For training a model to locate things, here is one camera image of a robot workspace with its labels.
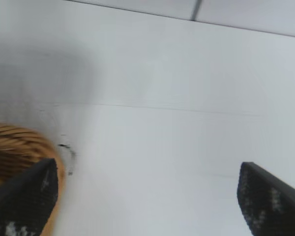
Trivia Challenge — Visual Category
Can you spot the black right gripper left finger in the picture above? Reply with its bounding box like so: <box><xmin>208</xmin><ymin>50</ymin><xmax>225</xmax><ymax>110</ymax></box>
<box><xmin>0</xmin><ymin>158</ymin><xmax>59</xmax><ymax>236</ymax></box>

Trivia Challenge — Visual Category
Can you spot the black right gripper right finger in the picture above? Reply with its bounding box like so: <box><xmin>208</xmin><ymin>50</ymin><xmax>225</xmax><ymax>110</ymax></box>
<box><xmin>236</xmin><ymin>161</ymin><xmax>295</xmax><ymax>236</ymax></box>

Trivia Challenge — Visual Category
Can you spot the brown wicker basket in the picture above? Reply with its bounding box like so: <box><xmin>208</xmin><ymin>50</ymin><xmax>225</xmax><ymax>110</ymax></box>
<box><xmin>0</xmin><ymin>122</ymin><xmax>66</xmax><ymax>236</ymax></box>

